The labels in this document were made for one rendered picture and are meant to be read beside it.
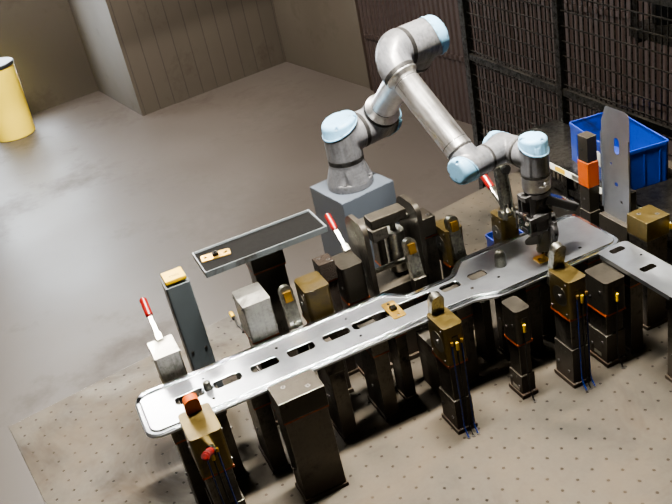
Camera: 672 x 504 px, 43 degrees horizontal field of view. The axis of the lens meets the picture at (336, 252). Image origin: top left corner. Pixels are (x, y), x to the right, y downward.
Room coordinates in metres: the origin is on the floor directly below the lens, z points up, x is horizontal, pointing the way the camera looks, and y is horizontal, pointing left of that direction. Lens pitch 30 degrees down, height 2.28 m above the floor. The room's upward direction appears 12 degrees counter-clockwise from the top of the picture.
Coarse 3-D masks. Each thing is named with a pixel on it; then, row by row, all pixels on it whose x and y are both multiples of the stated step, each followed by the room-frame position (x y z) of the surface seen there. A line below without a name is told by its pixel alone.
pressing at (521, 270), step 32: (576, 224) 2.12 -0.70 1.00; (480, 256) 2.06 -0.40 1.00; (512, 256) 2.02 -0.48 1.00; (576, 256) 1.95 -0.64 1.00; (480, 288) 1.90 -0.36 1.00; (512, 288) 1.87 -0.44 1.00; (320, 320) 1.91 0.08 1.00; (352, 320) 1.88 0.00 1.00; (384, 320) 1.85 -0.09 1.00; (416, 320) 1.82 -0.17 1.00; (256, 352) 1.83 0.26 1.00; (320, 352) 1.77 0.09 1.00; (352, 352) 1.75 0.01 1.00; (192, 384) 1.75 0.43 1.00; (256, 384) 1.70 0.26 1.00; (160, 416) 1.65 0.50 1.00
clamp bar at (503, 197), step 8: (496, 168) 2.17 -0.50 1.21; (504, 168) 2.15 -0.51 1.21; (496, 176) 2.17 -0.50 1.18; (504, 176) 2.18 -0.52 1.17; (496, 184) 2.18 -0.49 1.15; (504, 184) 2.18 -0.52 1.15; (504, 192) 2.17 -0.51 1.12; (504, 200) 2.16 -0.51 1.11; (512, 200) 2.16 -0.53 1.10; (504, 208) 2.15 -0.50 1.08; (512, 208) 2.16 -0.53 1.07
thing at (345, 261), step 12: (348, 252) 2.10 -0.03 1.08; (336, 264) 2.05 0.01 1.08; (348, 264) 2.04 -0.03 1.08; (360, 264) 2.03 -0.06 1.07; (348, 276) 2.02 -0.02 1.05; (360, 276) 2.03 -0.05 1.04; (348, 288) 2.02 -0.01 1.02; (360, 288) 2.03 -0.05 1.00; (348, 300) 2.02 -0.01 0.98; (360, 300) 2.03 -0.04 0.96; (360, 360) 2.02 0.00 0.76; (360, 372) 2.04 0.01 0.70
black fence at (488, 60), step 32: (544, 0) 2.86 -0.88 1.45; (576, 0) 2.69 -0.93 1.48; (608, 0) 2.55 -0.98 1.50; (640, 0) 2.40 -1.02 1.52; (608, 32) 2.55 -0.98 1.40; (512, 64) 3.08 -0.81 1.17; (544, 64) 2.88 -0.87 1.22; (640, 64) 2.41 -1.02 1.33; (512, 96) 3.10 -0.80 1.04; (576, 96) 2.70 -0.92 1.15; (640, 96) 2.41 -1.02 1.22; (480, 128) 3.36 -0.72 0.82; (576, 192) 2.73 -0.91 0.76
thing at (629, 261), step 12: (600, 252) 1.94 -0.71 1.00; (624, 252) 1.92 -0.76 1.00; (636, 252) 1.91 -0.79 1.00; (612, 264) 1.89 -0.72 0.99; (624, 264) 1.86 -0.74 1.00; (636, 264) 1.85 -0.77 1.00; (648, 264) 1.84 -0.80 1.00; (660, 264) 1.83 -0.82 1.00; (636, 276) 1.80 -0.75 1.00; (648, 276) 1.79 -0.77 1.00; (660, 276) 1.78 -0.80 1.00; (660, 288) 1.73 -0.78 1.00
